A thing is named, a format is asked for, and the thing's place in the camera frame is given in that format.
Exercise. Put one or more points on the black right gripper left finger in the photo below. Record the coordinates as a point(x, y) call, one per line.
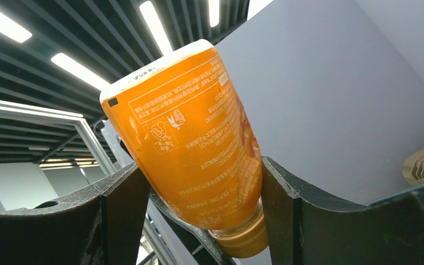
point(101, 223)

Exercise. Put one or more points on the small orange juice bottle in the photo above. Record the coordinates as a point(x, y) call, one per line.
point(185, 126)

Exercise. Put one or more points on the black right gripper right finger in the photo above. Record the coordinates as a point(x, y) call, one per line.
point(307, 225)

